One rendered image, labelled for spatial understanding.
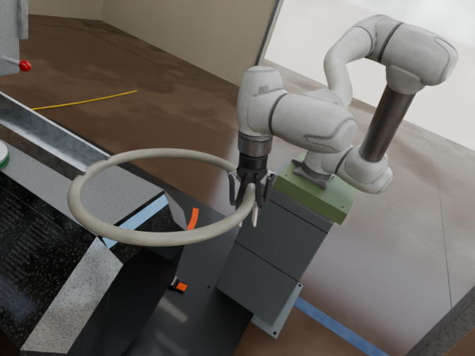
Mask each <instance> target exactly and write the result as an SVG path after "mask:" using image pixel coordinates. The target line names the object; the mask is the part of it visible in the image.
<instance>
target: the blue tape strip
mask: <svg viewBox="0 0 475 356"><path fill-rule="evenodd" d="M167 204H168V200H167V199H166V197H165V194H163V195H162V196H161V197H160V198H158V199H157V200H155V201H154V202H152V203H151V204H150V205H148V206H147V207H145V208H144V209H143V210H141V211H140V212H138V213H137V214H136V215H134V216H133V217H131V218H130V219H128V220H127V221H126V222H124V223H123V224H121V225H120V226H119V227H121V228H124V229H128V230H134V229H136V228H137V227H138V226H139V225H141V224H142V223H143V222H145V221H146V220H147V219H149V218H150V217H151V216H152V215H154V214H155V213H157V212H158V211H159V210H160V209H161V208H163V207H164V206H166V205H167ZM103 240H104V242H105V244H106V246H107V248H108V249H109V248H110V247H112V246H113V245H115V244H116V243H118V242H116V241H114V240H111V239H107V238H105V237H103Z"/></svg>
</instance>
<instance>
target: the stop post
mask: <svg viewBox="0 0 475 356"><path fill-rule="evenodd" d="M473 327H475V286H473V288H472V289H470V291H468V293H467V294H465V296H463V298H461V300H460V301H459V302H458V303H457V304H456V305H455V306H454V307H453V308H452V309H451V310H450V311H449V312H448V313H447V314H446V315H445V316H444V317H443V318H442V319H441V320H440V321H439V322H438V323H437V324H436V325H435V326H434V327H433V328H432V329H431V330H430V331H429V332H428V333H427V334H426V335H425V336H424V337H423V338H422V339H421V340H420V341H419V342H418V343H417V344H416V345H415V346H414V347H413V348H412V349H411V350H410V351H409V352H408V353H407V354H406V355H405V356H443V355H444V354H445V353H446V352H447V351H448V350H449V349H451V348H452V347H453V346H454V345H455V344H456V343H457V342H459V341H460V340H461V339H462V338H463V337H464V336H465V335H466V334H468V332H470V330H471V329H472V328H473Z"/></svg>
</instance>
